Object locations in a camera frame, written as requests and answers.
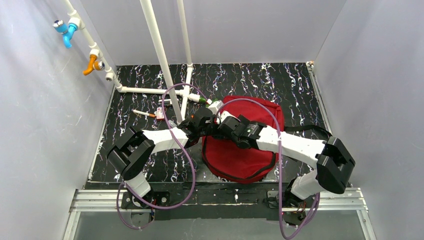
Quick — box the white stapler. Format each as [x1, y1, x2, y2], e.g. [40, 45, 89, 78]
[158, 99, 173, 107]

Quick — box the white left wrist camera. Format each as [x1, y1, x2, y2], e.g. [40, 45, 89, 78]
[207, 100, 224, 115]

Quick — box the white PVC pipe frame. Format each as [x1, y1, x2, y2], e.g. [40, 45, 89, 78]
[64, 0, 190, 124]

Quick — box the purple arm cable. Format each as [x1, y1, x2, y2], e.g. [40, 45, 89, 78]
[115, 83, 213, 230]
[215, 98, 321, 240]

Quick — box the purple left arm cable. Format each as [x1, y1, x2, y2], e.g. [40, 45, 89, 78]
[115, 83, 213, 230]

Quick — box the blue faucet valve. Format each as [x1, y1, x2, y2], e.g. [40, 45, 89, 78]
[52, 17, 82, 49]

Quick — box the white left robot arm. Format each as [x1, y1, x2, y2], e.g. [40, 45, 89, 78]
[106, 107, 217, 197]

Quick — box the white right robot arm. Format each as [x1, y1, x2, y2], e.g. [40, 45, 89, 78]
[217, 111, 356, 200]

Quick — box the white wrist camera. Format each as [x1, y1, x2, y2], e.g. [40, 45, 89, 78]
[216, 110, 237, 124]
[207, 100, 224, 115]

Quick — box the small red white card box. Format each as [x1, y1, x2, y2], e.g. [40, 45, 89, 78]
[155, 107, 165, 121]

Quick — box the red student backpack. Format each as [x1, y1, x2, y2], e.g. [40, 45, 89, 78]
[201, 95, 333, 185]

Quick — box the white orange-tipped marker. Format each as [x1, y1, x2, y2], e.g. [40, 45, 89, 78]
[132, 109, 156, 118]

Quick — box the orange faucet valve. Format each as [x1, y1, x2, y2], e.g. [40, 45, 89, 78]
[82, 54, 105, 76]

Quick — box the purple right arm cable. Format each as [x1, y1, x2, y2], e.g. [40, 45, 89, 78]
[215, 98, 321, 240]

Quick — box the aluminium rail frame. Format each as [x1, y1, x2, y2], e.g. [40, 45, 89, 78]
[63, 187, 376, 240]

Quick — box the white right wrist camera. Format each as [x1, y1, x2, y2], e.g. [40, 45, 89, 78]
[216, 110, 237, 124]

